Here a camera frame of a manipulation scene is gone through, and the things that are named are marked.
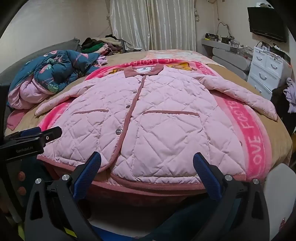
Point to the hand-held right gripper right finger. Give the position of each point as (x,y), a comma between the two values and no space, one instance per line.
(208,176)

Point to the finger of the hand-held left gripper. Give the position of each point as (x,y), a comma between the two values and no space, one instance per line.
(52,134)
(27,134)

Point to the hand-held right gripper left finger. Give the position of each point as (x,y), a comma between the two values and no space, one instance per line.
(92,172)

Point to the pink quilted jacket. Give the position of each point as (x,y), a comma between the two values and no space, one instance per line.
(161,115)

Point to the pile of clothes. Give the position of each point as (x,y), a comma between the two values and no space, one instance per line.
(101,45)

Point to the dark clothes heap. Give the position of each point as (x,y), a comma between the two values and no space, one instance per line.
(281,97)

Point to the dark blue cloth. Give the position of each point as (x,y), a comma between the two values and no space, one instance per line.
(185,220)

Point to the pink printed blanket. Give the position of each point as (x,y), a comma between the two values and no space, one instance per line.
(249,129)

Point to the blue floral comforter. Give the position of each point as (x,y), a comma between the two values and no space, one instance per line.
(53,69)

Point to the white round object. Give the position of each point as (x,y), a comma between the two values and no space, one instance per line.
(277,185)

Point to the bed with tan sheet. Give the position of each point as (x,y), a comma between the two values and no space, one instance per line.
(279,143)

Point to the light purple cloth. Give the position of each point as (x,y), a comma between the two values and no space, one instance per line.
(102,60)

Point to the grey dressing table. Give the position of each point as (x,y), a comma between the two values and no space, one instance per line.
(231,60)

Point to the white drawer cabinet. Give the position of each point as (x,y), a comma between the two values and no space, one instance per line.
(266,67)

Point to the pale pink floral blanket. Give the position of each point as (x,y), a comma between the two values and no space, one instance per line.
(175,54)

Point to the clutter of small gadgets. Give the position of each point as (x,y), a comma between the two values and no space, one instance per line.
(227,41)

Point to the white curtain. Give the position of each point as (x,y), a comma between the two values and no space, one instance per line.
(152,23)

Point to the black television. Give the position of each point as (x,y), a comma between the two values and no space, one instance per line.
(266,23)

